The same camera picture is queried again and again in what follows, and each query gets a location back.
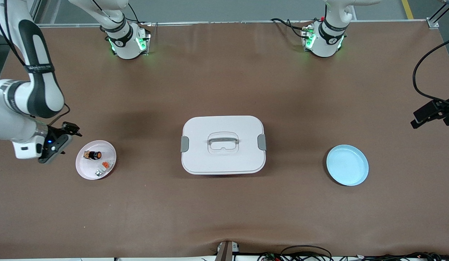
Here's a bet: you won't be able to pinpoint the pink round plate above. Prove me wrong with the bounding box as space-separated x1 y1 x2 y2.
75 140 117 181

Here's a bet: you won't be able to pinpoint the blue round plate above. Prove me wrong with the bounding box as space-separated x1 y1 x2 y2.
326 144 369 187

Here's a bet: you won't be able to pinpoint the white lunch box grey latches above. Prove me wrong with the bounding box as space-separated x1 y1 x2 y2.
180 115 267 175

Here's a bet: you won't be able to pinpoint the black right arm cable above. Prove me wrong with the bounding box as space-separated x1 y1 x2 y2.
0 0 71 127

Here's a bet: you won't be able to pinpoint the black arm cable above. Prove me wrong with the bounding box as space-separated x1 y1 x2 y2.
412 36 449 103
0 0 71 127

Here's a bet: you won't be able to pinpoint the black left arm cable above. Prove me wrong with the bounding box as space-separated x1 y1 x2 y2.
412 36 449 103

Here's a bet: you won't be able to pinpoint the aluminium frame profile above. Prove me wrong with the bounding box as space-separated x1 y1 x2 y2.
428 0 449 29
27 0 42 28

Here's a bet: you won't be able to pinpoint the black base power cable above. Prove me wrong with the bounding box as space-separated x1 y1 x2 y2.
127 4 151 37
271 17 312 40

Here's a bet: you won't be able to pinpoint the black cable bundle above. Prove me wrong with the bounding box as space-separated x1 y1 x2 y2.
357 252 449 261

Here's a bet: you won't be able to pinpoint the black cable loop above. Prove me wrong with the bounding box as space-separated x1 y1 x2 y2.
281 245 333 261

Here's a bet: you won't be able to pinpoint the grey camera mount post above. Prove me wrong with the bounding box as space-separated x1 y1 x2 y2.
215 240 240 261

